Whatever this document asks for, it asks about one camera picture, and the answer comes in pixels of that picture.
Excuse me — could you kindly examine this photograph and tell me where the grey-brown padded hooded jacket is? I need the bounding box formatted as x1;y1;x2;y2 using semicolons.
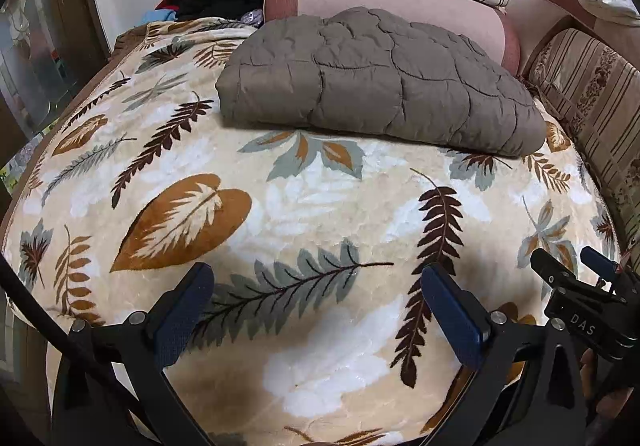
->
215;6;547;158

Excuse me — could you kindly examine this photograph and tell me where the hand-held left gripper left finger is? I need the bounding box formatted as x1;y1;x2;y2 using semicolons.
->
50;262;216;446

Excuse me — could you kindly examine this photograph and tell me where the leaf print blanket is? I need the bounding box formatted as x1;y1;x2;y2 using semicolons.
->
0;16;623;446

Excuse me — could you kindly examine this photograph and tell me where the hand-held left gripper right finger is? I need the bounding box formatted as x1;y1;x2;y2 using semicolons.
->
421;263;588;446

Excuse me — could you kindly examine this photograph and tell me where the thick black cable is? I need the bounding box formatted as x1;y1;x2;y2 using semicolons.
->
0;256;147;429

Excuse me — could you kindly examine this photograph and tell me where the light blue cloth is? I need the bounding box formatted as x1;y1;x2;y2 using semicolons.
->
140;8;179;26

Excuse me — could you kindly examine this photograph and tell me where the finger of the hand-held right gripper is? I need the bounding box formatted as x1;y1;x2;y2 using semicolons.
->
580;246;622;280
530;248;582;295

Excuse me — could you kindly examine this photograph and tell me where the square striped floral cushion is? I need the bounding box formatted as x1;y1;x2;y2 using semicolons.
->
527;28;640;273

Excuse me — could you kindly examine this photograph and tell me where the glass door cabinet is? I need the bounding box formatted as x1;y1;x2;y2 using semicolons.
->
0;0;112;197

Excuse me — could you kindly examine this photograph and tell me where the person's right hand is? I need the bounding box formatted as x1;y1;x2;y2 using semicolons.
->
579;348;635;428

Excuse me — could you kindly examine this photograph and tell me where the pink corner cushion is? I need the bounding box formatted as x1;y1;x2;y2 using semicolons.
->
505;0;601;73

